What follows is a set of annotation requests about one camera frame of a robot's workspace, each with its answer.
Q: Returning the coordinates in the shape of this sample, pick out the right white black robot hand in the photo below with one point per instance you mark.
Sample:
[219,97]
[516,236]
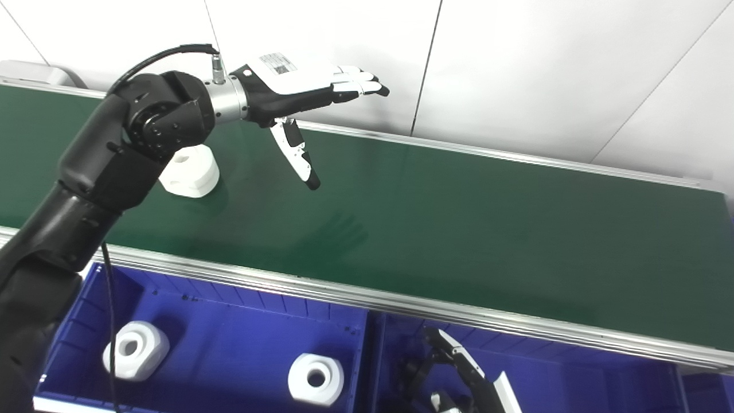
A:
[479,390]

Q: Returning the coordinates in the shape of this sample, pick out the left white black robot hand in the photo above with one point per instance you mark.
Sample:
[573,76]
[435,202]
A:
[287,86]

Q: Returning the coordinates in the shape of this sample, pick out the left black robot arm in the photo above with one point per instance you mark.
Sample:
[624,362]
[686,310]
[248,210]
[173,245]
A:
[103,166]

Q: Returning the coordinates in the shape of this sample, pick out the black flanged part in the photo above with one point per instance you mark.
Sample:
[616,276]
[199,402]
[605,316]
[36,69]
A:
[418,376]

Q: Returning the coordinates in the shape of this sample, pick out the blue bin with black parts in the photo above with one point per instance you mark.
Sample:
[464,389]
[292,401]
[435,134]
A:
[573,384]

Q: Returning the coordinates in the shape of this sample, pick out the green conveyor belt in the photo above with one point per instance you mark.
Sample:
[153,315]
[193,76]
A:
[344,293]
[459,218]

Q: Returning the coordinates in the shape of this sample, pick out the empty blue bin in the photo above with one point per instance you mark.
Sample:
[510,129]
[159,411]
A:
[708,393]

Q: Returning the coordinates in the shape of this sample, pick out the grey conveyor motor housing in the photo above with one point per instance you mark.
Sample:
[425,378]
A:
[40,71]

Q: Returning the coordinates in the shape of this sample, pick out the blue bin with white parts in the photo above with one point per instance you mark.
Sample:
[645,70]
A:
[229,350]

